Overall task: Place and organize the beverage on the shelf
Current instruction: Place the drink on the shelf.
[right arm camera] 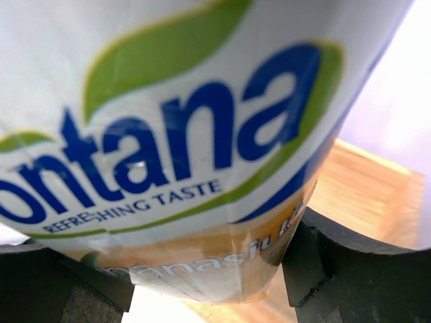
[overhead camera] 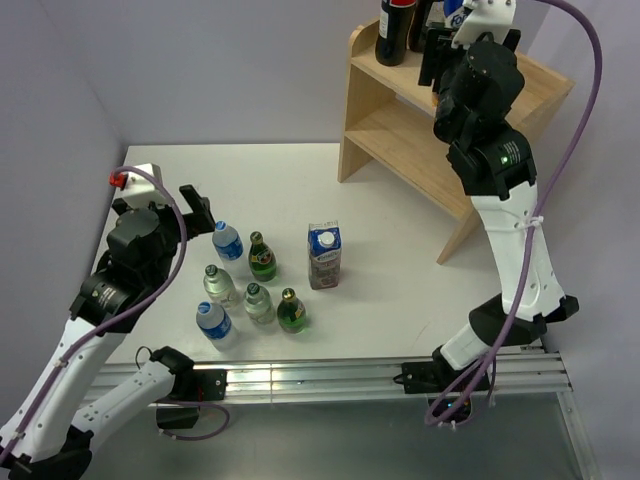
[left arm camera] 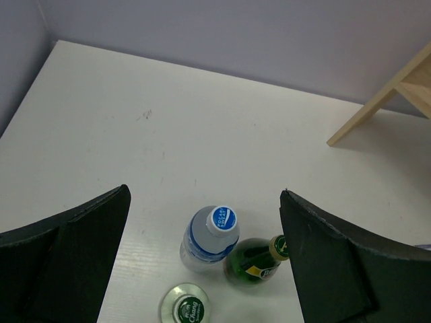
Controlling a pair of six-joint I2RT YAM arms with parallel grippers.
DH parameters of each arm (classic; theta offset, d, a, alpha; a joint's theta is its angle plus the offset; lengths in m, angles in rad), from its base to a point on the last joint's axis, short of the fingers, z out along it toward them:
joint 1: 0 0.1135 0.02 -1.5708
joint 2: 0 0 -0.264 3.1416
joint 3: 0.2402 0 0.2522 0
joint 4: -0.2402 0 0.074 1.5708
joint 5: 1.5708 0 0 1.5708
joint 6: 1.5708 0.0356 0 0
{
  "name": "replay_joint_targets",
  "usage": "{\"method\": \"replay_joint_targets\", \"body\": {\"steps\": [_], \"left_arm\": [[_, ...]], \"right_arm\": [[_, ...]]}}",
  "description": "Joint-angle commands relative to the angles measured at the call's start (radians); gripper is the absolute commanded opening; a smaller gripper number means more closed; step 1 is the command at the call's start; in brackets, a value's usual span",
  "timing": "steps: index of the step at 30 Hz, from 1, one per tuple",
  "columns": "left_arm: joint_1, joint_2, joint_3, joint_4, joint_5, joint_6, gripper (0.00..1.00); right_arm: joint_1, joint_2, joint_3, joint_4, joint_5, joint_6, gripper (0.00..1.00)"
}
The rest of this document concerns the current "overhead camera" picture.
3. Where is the cola glass bottle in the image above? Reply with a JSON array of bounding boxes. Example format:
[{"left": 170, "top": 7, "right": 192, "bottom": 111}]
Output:
[
  {"left": 407, "top": 0, "right": 443, "bottom": 53},
  {"left": 375, "top": 0, "right": 417, "bottom": 67}
]

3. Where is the orange juice carton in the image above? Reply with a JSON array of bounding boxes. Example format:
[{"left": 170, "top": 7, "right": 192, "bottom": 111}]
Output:
[{"left": 429, "top": 0, "right": 467, "bottom": 30}]

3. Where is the blue-cap water bottle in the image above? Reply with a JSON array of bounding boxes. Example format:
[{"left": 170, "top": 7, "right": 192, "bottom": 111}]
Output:
[
  {"left": 212, "top": 220, "right": 246, "bottom": 276},
  {"left": 196, "top": 301, "right": 239, "bottom": 351}
]

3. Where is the purple juice carton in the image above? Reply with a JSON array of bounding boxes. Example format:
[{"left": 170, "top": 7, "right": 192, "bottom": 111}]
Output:
[{"left": 307, "top": 220, "right": 342, "bottom": 290}]

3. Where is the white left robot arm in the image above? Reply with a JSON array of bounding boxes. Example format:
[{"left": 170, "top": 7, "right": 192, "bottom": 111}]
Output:
[{"left": 1, "top": 185, "right": 215, "bottom": 479}]

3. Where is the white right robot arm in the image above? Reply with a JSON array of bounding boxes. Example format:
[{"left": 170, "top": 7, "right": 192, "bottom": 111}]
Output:
[{"left": 418, "top": 23, "right": 579, "bottom": 392}]

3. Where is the wooden shelf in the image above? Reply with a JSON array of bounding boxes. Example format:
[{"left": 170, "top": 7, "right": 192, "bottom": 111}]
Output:
[{"left": 337, "top": 14, "right": 575, "bottom": 266}]

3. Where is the clear glass bottle left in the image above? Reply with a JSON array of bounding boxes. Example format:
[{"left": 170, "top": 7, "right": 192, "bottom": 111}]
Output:
[{"left": 203, "top": 264, "right": 239, "bottom": 309}]

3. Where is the clear glass bottle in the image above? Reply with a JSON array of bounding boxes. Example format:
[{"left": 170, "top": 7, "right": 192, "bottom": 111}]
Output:
[
  {"left": 243, "top": 282, "right": 276, "bottom": 325},
  {"left": 203, "top": 264, "right": 239, "bottom": 309}
]

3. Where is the green glass bottle far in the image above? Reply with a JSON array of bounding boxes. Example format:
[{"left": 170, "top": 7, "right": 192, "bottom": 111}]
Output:
[{"left": 248, "top": 231, "right": 277, "bottom": 282}]

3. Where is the green glass bottle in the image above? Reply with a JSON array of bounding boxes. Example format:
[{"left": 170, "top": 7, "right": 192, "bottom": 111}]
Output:
[
  {"left": 277, "top": 288, "right": 307, "bottom": 334},
  {"left": 248, "top": 231, "right": 277, "bottom": 282}
]

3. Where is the clear glass bottle right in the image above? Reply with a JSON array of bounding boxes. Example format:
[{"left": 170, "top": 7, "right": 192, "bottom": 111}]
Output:
[{"left": 243, "top": 282, "right": 276, "bottom": 325}]

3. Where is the green glass bottle near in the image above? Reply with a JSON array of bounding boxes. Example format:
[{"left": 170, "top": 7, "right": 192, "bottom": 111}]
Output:
[{"left": 277, "top": 288, "right": 307, "bottom": 334}]

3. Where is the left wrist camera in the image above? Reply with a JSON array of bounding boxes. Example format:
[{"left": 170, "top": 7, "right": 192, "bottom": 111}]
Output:
[{"left": 109, "top": 172, "right": 166, "bottom": 209}]

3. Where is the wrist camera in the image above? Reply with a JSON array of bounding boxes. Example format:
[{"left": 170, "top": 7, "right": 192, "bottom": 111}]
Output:
[
  {"left": 109, "top": 172, "right": 166, "bottom": 209},
  {"left": 453, "top": 0, "right": 516, "bottom": 48}
]

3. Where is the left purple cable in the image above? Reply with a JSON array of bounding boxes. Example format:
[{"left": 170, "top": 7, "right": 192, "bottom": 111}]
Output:
[{"left": 0, "top": 164, "right": 231, "bottom": 454}]

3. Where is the purple cable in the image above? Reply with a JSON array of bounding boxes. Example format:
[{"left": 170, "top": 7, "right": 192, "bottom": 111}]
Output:
[
  {"left": 0, "top": 164, "right": 231, "bottom": 454},
  {"left": 423, "top": 0, "right": 604, "bottom": 427}
]

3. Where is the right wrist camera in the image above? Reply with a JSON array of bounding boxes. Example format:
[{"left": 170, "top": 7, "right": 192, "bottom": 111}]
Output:
[{"left": 453, "top": 0, "right": 516, "bottom": 48}]

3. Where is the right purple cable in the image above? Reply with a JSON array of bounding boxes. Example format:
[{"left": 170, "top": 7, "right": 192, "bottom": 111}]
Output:
[{"left": 423, "top": 0, "right": 604, "bottom": 427}]

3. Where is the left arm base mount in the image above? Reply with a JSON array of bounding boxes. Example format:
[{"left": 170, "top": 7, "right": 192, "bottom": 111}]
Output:
[{"left": 155, "top": 369, "right": 227, "bottom": 433}]

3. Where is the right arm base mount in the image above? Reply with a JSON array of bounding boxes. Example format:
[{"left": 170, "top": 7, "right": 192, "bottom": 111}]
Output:
[{"left": 392, "top": 360, "right": 491, "bottom": 424}]

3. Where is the aluminium mounting rail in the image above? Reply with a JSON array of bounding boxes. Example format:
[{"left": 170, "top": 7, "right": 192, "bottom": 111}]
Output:
[{"left": 79, "top": 344, "right": 574, "bottom": 409}]

